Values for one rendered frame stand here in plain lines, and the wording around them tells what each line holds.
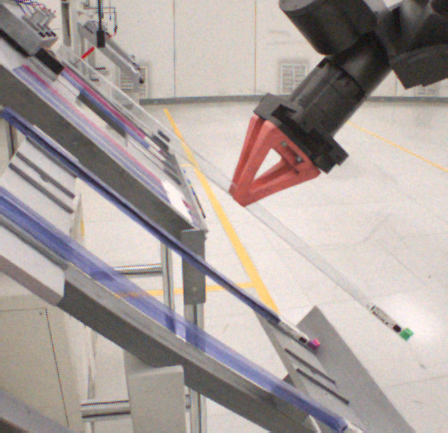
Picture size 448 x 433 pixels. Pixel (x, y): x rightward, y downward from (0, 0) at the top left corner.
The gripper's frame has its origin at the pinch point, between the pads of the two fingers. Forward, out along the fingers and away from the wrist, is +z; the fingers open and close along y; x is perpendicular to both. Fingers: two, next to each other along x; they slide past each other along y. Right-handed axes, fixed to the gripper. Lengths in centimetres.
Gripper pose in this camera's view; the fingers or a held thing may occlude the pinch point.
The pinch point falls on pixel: (241, 193)
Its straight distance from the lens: 49.3
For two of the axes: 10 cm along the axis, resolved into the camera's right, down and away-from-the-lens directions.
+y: 2.3, 3.4, -9.1
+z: -6.7, 7.4, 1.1
